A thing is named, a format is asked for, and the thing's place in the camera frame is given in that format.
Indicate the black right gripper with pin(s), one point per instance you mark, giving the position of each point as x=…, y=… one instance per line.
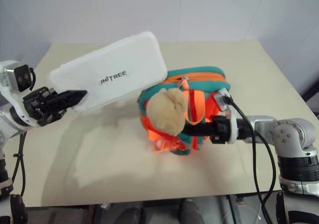
x=220, y=130

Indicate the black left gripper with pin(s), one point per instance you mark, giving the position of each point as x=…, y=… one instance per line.
x=38, y=107

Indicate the orange and teal backpack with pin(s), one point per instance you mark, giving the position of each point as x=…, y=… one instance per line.
x=199, y=78

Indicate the white plastic Unitree box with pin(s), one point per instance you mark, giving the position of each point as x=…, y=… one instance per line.
x=117, y=67

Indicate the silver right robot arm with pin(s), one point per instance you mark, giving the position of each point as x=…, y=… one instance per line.
x=286, y=134

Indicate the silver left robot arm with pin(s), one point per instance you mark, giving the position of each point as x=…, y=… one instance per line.
x=7, y=120

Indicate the beige plush toy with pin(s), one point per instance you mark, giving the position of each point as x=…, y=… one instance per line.
x=165, y=112

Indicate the dark rounded shape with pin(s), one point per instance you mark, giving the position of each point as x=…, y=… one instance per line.
x=190, y=210
x=130, y=215

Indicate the black rounded robot part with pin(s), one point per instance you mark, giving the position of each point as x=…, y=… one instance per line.
x=18, y=210

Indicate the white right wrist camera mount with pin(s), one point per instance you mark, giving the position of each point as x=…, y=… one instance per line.
x=223, y=98

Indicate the metal table frame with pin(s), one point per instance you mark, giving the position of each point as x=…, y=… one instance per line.
x=234, y=209

